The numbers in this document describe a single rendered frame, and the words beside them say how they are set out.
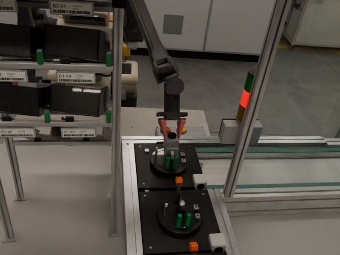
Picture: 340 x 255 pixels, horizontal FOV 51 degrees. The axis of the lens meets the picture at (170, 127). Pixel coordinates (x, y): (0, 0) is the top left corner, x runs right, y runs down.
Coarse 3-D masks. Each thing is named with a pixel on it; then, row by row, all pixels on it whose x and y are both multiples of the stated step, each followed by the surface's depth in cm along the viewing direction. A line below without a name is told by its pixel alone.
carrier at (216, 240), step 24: (144, 192) 120; (168, 192) 121; (192, 192) 122; (144, 216) 112; (168, 216) 110; (192, 216) 111; (144, 240) 104; (168, 240) 105; (192, 240) 106; (216, 240) 105
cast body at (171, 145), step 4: (172, 132) 126; (168, 136) 124; (172, 136) 124; (176, 136) 125; (168, 140) 123; (172, 140) 124; (176, 140) 124; (164, 144) 127; (168, 144) 124; (172, 144) 124; (176, 144) 124; (164, 148) 127; (168, 148) 124; (172, 148) 125; (176, 148) 125; (168, 152) 125; (172, 152) 124; (176, 152) 126; (172, 156) 124
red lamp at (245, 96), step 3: (243, 90) 104; (243, 93) 104; (246, 93) 102; (243, 96) 104; (246, 96) 103; (243, 99) 104; (246, 99) 103; (240, 102) 106; (243, 102) 104; (246, 102) 104; (243, 105) 105
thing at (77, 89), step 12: (60, 84) 100; (60, 96) 93; (72, 96) 93; (84, 96) 93; (96, 96) 93; (108, 96) 107; (60, 108) 94; (72, 108) 94; (84, 108) 94; (96, 108) 94; (108, 108) 110
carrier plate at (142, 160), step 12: (144, 144) 140; (156, 144) 141; (180, 144) 143; (192, 144) 143; (144, 156) 134; (192, 156) 137; (144, 168) 129; (192, 168) 132; (144, 180) 124; (156, 180) 125; (168, 180) 126; (192, 180) 127
